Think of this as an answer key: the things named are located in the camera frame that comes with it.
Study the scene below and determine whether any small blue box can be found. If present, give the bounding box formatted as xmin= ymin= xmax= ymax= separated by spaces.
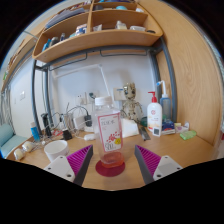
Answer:
xmin=161 ymin=119 xmax=176 ymax=135

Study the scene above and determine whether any black upright cylinder device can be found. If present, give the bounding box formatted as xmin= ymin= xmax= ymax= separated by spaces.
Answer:
xmin=40 ymin=112 xmax=53 ymax=137

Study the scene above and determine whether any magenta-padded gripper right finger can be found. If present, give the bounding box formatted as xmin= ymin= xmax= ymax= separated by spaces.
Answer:
xmin=133 ymin=144 xmax=183 ymax=186

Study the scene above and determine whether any grey metal shelf frame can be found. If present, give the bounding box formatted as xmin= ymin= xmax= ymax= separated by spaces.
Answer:
xmin=30 ymin=36 xmax=178 ymax=136

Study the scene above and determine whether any wooden tree-man figurine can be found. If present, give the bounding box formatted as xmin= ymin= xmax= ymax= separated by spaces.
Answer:
xmin=120 ymin=82 xmax=144 ymax=123

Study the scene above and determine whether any small white pink box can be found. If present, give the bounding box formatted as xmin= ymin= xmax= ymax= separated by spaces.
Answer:
xmin=174 ymin=121 xmax=190 ymax=134

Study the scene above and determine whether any white tape roll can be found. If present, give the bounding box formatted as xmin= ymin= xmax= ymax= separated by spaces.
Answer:
xmin=13 ymin=147 xmax=26 ymax=161
xmin=21 ymin=140 xmax=36 ymax=153

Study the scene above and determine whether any white tissue pack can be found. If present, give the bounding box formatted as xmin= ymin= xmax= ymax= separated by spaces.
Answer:
xmin=119 ymin=118 xmax=140 ymax=139

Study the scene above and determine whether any teal cushioned seat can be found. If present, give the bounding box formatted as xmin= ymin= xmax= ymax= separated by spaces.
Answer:
xmin=0 ymin=123 xmax=29 ymax=159

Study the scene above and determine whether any small black block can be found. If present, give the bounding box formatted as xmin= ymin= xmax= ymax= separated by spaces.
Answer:
xmin=62 ymin=129 xmax=73 ymax=141

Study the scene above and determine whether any small blue bottle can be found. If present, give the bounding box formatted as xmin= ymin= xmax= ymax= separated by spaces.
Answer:
xmin=29 ymin=121 xmax=41 ymax=143

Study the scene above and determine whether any white power strip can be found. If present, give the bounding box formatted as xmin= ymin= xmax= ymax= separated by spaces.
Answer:
xmin=83 ymin=125 xmax=96 ymax=133

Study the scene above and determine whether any white pump bottle, red pump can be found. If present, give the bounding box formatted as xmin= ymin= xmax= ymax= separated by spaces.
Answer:
xmin=146 ymin=91 xmax=164 ymax=138

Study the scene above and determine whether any black charger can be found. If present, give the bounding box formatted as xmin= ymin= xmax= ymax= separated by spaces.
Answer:
xmin=84 ymin=114 xmax=93 ymax=128

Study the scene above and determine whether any clear drink bottle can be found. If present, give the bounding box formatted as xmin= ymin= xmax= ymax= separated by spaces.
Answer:
xmin=94 ymin=96 xmax=126 ymax=169

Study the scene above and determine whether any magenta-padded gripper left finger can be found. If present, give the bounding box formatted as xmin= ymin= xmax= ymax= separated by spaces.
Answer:
xmin=43 ymin=144 xmax=95 ymax=187

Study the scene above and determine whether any white cup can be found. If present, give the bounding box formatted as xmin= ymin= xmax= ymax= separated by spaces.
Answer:
xmin=43 ymin=139 xmax=71 ymax=163

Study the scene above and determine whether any wooden shelf unit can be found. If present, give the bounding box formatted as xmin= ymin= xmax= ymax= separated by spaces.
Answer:
xmin=32 ymin=0 xmax=164 ymax=64

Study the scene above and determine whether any white computer mouse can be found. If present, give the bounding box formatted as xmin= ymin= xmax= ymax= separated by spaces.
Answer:
xmin=83 ymin=133 xmax=97 ymax=141

